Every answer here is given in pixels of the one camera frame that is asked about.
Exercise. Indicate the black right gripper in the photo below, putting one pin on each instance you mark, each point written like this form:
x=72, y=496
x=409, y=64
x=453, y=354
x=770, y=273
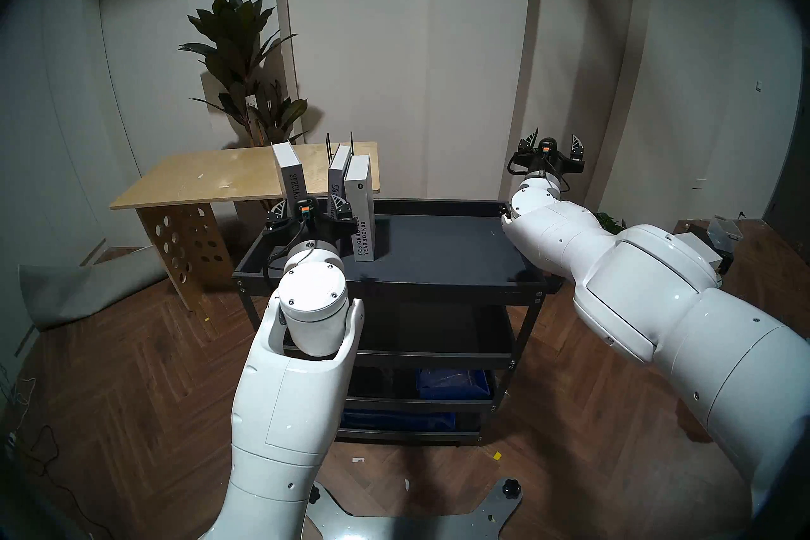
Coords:
x=547, y=167

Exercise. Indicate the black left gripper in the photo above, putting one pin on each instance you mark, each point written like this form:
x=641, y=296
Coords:
x=316, y=230

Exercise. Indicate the tall grey Special Issue book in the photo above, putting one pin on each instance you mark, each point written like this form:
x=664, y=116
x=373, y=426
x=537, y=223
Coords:
x=290, y=172

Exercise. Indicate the grey Discontent book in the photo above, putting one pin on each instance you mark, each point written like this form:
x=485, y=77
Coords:
x=338, y=172

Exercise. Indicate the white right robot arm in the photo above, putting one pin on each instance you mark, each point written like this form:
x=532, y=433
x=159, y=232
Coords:
x=645, y=279

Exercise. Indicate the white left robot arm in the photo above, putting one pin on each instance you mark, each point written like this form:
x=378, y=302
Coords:
x=291, y=387

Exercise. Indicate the grey Designhotels Yearbook book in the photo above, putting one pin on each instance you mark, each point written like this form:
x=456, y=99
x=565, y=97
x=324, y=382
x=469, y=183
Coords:
x=361, y=210

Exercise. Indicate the small leafy potted plant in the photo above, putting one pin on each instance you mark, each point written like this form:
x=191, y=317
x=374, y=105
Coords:
x=610, y=223

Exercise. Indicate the light wooden table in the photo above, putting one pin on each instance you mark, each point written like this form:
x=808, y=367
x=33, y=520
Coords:
x=215, y=175

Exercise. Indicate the black metal utility cart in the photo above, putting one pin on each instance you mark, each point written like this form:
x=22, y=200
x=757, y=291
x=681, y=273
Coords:
x=443, y=266

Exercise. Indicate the large dark leafy plant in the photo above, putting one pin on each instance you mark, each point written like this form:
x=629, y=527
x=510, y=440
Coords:
x=237, y=51

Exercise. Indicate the white cardboard box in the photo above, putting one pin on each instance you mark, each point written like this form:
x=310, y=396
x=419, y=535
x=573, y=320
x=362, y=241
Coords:
x=705, y=251

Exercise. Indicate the clear plastic container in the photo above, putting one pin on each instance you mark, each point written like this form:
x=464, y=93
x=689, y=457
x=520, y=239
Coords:
x=724, y=232

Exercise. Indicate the black storage box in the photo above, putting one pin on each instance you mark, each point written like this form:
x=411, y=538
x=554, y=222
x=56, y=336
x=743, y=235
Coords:
x=728, y=260

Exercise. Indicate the small blue plastic bin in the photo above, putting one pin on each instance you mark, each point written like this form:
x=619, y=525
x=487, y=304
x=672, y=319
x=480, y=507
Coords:
x=452, y=385

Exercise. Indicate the wide blue plastic bin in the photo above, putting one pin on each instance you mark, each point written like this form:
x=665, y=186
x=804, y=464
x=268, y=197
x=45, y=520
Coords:
x=405, y=420

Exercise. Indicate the black base knob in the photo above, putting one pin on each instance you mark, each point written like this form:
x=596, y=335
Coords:
x=314, y=494
x=510, y=489

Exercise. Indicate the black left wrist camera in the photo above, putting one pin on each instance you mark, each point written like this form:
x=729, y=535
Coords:
x=305, y=206

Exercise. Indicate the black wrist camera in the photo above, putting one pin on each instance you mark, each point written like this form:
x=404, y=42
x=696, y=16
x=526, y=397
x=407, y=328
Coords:
x=547, y=145
x=305, y=206

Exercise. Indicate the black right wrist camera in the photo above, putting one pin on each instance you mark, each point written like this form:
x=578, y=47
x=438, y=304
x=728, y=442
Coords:
x=547, y=145

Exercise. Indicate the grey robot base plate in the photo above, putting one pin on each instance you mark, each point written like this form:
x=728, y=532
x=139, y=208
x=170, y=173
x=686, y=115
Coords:
x=411, y=526

